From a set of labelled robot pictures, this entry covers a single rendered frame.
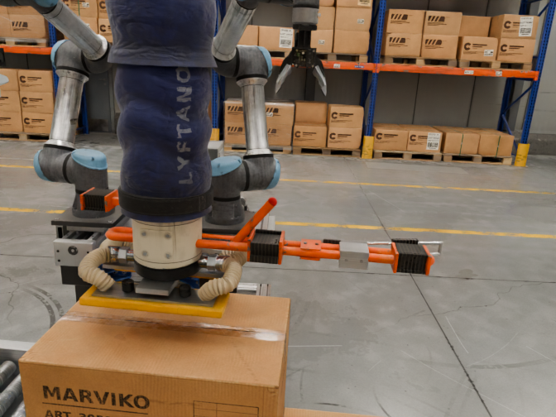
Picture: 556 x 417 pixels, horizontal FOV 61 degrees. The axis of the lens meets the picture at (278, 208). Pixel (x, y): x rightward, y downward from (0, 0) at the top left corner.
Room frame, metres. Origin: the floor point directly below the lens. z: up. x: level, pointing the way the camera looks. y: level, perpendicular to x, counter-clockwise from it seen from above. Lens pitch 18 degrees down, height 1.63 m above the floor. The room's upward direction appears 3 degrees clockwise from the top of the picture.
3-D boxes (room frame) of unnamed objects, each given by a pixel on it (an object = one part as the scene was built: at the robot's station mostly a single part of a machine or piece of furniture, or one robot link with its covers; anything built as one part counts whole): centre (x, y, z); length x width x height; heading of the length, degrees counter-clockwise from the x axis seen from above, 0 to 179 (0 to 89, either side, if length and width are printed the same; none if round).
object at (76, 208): (1.67, 0.69, 1.09); 0.15 x 0.15 x 0.10
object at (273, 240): (1.08, 0.02, 1.18); 0.10 x 0.08 x 0.06; 175
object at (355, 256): (1.06, -0.19, 1.17); 0.07 x 0.07 x 0.04; 85
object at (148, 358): (1.08, 0.26, 0.74); 0.60 x 0.40 x 0.40; 86
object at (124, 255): (1.10, 0.27, 1.12); 0.34 x 0.25 x 0.06; 85
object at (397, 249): (1.04, -0.32, 1.18); 0.08 x 0.07 x 0.05; 85
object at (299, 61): (1.44, -0.05, 1.66); 0.09 x 0.08 x 0.12; 0
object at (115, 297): (1.00, 0.28, 1.08); 0.34 x 0.10 x 0.05; 85
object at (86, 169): (1.67, 0.70, 1.20); 0.13 x 0.12 x 0.14; 78
